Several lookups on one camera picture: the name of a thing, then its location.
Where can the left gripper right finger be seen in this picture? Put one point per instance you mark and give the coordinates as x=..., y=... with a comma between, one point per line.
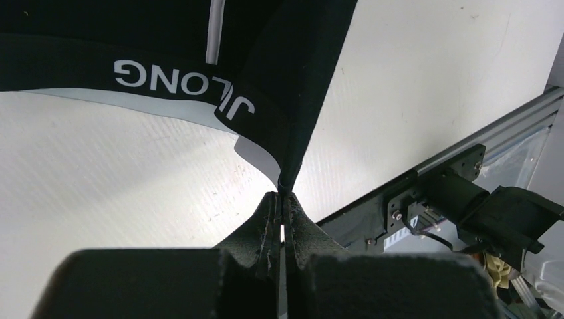
x=324, y=280

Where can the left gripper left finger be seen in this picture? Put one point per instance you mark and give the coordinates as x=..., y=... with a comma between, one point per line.
x=237, y=278

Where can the black underwear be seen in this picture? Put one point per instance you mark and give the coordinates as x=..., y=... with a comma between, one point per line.
x=258, y=69

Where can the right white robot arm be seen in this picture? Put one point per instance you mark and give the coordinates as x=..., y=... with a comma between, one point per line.
x=507, y=222

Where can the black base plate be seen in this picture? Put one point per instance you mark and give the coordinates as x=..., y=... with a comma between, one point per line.
x=373, y=223

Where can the aluminium frame rail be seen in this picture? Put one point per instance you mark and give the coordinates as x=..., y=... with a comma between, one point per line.
x=533, y=116

